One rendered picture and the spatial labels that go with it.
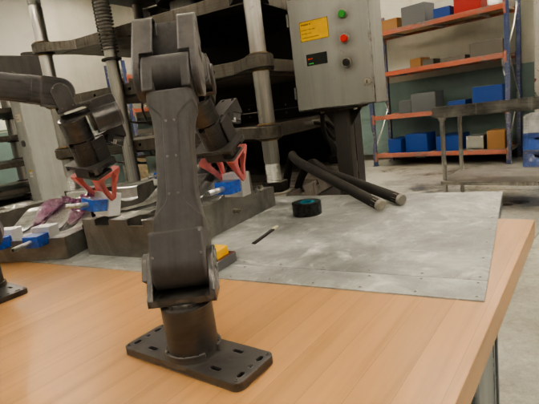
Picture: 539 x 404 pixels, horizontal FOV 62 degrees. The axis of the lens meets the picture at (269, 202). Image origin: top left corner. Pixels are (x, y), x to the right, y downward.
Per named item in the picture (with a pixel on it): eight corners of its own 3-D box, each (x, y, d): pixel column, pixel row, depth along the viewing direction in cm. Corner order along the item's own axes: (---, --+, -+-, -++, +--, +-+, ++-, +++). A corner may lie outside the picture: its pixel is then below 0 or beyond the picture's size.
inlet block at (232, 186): (219, 206, 92) (216, 180, 91) (200, 206, 95) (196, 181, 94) (251, 193, 103) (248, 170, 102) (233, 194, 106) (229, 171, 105)
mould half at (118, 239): (168, 260, 97) (158, 199, 94) (89, 254, 110) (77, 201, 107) (276, 204, 139) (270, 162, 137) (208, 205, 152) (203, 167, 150)
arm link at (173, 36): (172, 66, 90) (122, 7, 59) (216, 59, 90) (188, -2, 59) (180, 126, 90) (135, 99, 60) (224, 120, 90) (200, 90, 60)
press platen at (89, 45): (269, 29, 150) (261, -31, 146) (34, 84, 214) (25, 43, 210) (349, 45, 220) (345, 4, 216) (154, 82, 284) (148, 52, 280)
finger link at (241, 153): (232, 171, 105) (216, 138, 100) (258, 169, 102) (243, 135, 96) (220, 189, 101) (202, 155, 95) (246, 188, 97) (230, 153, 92)
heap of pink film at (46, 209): (80, 224, 119) (74, 195, 118) (24, 228, 123) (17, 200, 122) (128, 202, 144) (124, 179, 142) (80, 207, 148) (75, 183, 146)
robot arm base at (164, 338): (154, 278, 63) (111, 297, 58) (267, 298, 51) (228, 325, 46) (164, 329, 65) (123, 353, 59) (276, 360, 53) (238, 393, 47)
